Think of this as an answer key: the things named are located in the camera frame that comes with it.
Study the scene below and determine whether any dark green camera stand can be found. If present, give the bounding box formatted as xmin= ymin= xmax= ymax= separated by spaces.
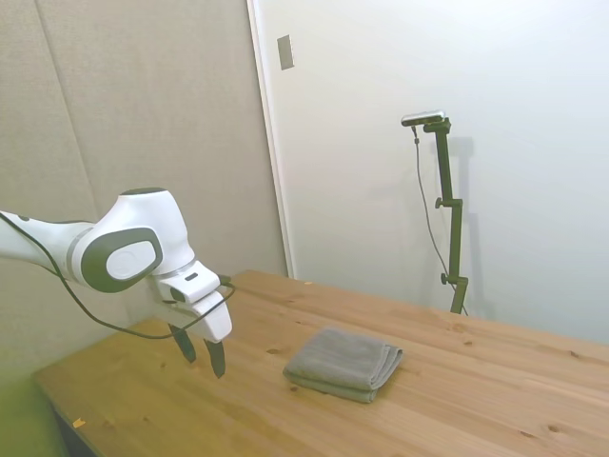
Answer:
xmin=422 ymin=118 xmax=470 ymax=315

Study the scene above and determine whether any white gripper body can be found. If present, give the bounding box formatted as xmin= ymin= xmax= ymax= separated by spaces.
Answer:
xmin=151 ymin=275 xmax=234 ymax=345

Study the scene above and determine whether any white door frame trim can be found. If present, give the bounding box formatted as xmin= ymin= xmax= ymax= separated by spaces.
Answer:
xmin=245 ymin=0 xmax=297 ymax=280

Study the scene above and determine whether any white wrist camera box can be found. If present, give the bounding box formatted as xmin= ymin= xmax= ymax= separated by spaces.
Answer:
xmin=158 ymin=266 xmax=224 ymax=307

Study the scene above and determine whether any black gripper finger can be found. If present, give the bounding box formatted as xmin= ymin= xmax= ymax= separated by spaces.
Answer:
xmin=204 ymin=338 xmax=227 ymax=380
xmin=169 ymin=323 xmax=198 ymax=365

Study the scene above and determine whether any grey wall switch plate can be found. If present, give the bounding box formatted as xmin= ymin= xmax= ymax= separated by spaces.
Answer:
xmin=276 ymin=33 xmax=296 ymax=72

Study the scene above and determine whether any grey towel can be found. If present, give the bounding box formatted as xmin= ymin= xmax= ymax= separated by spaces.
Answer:
xmin=282 ymin=326 xmax=404 ymax=406

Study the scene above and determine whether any silver camera on stand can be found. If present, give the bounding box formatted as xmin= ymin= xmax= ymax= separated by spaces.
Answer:
xmin=401 ymin=109 xmax=448 ymax=129

